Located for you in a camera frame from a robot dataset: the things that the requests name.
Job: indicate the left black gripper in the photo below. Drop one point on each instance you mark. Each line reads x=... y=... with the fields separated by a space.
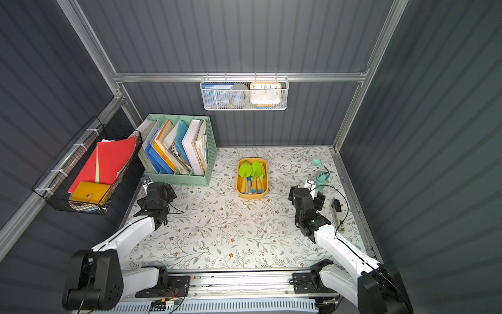
x=145 y=202

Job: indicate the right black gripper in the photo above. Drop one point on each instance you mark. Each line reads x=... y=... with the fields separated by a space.
x=317 y=200

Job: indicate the blue shovel wooden handle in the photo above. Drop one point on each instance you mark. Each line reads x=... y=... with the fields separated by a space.
x=249 y=185

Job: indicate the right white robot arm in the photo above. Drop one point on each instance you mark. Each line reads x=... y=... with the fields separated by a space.
x=372 y=286

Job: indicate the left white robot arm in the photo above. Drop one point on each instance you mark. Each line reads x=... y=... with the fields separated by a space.
x=95 y=279

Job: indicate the yellow plastic storage box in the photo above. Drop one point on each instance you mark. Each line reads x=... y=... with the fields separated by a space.
x=265 y=180

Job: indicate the blue box in basket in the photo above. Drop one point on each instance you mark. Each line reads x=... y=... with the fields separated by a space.
x=215 y=95

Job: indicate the green book organizer crate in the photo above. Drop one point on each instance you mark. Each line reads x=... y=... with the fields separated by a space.
x=165 y=133

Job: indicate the blue folder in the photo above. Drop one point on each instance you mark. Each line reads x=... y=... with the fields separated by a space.
x=158 y=162

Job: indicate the floral table mat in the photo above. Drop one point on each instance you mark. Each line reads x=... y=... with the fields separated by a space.
x=212 y=227

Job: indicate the red folder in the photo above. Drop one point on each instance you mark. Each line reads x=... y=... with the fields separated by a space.
x=106 y=162

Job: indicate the white hardcover book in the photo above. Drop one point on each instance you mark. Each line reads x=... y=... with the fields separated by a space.
x=189 y=145

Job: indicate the yellow wallet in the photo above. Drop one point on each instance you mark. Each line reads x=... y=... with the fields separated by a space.
x=92 y=193

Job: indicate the yellow white alarm clock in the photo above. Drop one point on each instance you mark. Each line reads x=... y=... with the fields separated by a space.
x=265 y=94

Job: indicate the grey tape roll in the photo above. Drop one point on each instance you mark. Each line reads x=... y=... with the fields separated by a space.
x=238 y=96

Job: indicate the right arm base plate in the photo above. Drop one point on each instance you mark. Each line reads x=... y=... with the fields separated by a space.
x=307 y=283

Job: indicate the black wire side basket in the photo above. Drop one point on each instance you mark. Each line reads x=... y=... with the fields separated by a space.
x=54 y=188

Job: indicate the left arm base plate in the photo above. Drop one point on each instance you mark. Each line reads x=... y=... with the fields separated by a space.
x=172 y=286

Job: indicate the white wire wall basket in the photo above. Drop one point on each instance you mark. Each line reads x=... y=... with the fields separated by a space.
x=249 y=107

